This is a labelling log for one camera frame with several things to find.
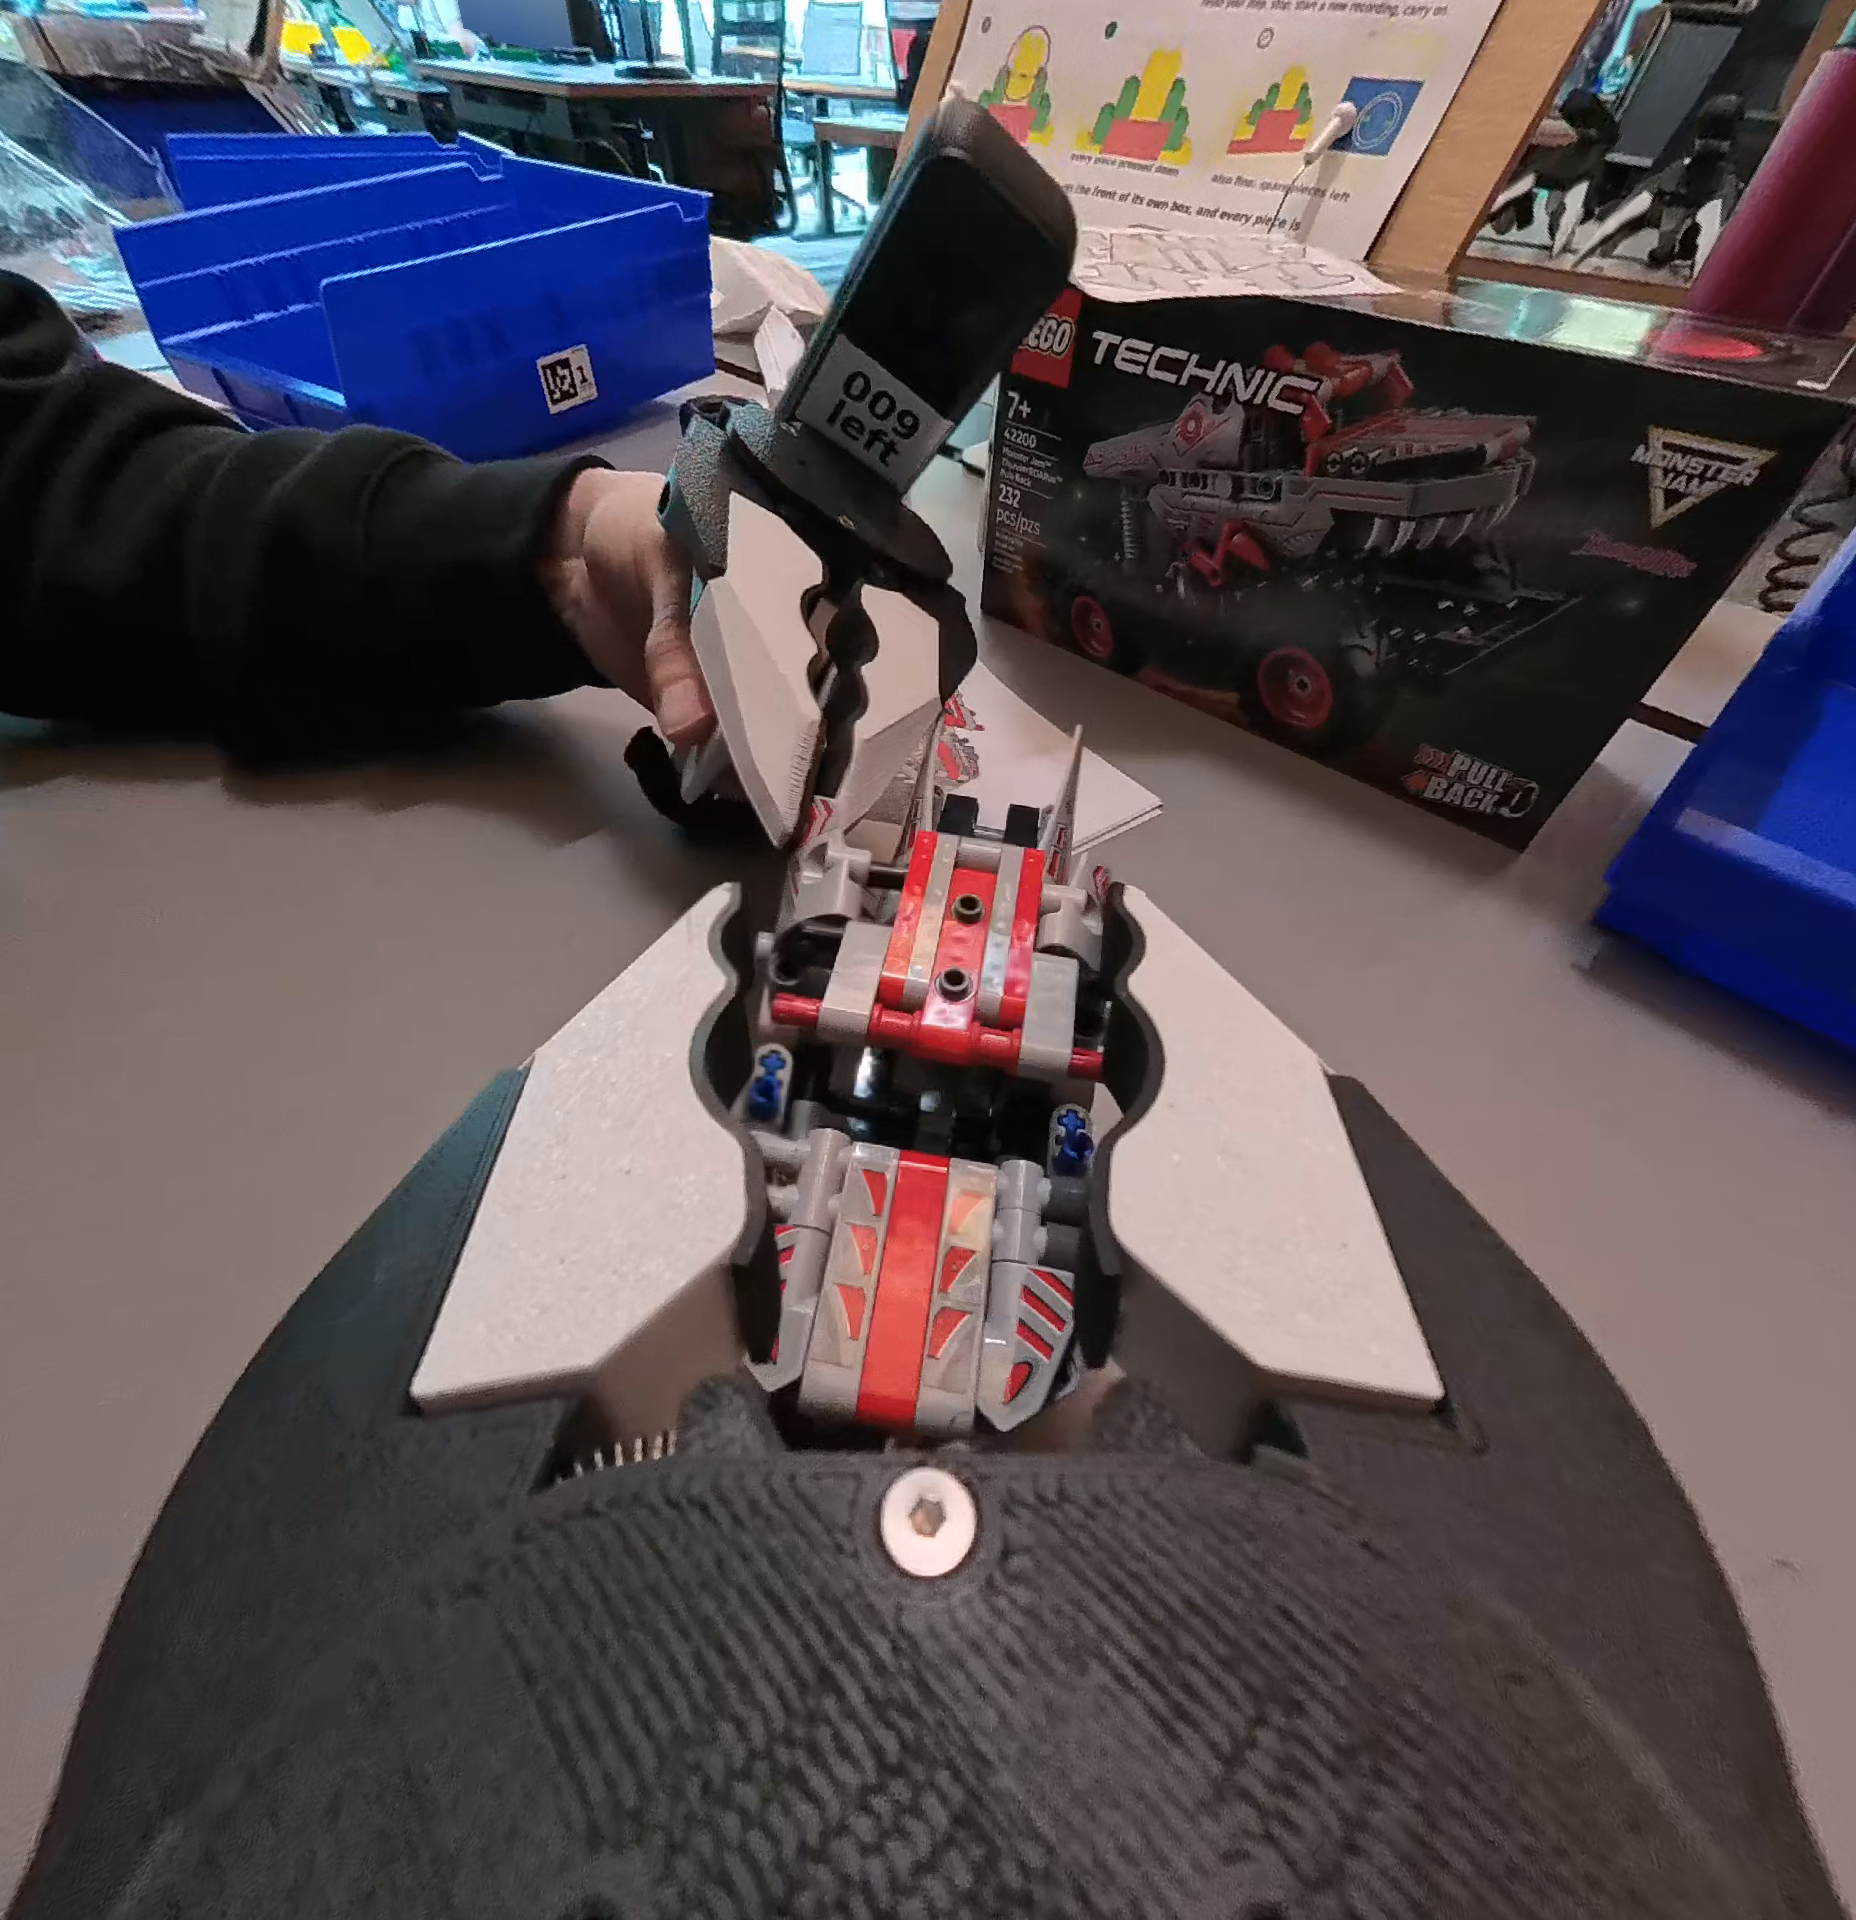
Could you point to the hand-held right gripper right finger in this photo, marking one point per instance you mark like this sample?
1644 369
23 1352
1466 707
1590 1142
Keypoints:
1273 1215

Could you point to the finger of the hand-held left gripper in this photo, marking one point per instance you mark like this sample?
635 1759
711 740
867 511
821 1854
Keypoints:
771 706
928 645

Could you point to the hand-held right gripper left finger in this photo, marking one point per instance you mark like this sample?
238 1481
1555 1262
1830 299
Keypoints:
583 1199

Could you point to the grey red brick truck model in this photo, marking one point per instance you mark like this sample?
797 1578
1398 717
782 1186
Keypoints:
928 975

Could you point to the person's left forearm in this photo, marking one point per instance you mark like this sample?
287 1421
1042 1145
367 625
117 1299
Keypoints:
192 554

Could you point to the background wooden desk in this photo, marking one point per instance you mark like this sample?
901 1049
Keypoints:
854 129
568 82

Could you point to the grey desk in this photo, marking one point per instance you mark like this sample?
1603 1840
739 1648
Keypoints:
269 1049

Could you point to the person's left hand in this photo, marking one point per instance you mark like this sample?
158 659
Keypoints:
613 585

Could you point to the printed instruction sheet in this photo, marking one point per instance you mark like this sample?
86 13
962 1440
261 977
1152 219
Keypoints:
1168 163

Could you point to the white instruction booklet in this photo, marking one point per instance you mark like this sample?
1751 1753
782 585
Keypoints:
1123 795

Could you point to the white paper sheet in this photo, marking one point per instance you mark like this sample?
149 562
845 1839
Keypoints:
1242 264

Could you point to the blue bin with square tag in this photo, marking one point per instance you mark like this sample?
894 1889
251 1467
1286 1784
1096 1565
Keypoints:
463 330

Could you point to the black toy set box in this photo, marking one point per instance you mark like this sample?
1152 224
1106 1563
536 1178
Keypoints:
1468 599

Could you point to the brown backing board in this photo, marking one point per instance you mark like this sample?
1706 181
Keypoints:
1498 151

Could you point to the dark red tumbler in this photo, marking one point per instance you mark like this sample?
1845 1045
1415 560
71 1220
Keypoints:
1799 195

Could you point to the clear plastic bag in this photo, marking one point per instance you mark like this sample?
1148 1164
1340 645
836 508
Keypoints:
43 151

